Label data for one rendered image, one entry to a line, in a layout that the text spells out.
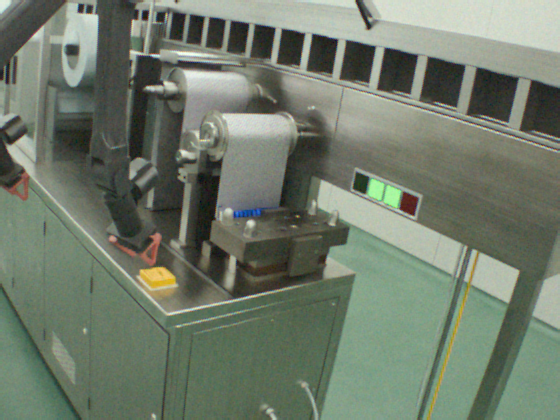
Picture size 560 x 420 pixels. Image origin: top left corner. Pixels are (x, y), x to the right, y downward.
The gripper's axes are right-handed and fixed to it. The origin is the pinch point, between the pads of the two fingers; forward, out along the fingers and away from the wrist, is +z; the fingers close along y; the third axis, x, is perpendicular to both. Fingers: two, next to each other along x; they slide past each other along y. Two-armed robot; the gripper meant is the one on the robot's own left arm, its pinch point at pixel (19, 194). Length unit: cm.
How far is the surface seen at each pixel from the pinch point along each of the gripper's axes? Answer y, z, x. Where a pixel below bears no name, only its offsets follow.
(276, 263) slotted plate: -60, 31, -33
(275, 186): -46, 25, -55
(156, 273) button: -40.9, 18.2, -7.2
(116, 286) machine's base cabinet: -23.3, 30.2, -3.7
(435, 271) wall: -46, 245, -225
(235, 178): -41, 15, -44
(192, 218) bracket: -31, 25, -33
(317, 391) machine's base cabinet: -73, 82, -26
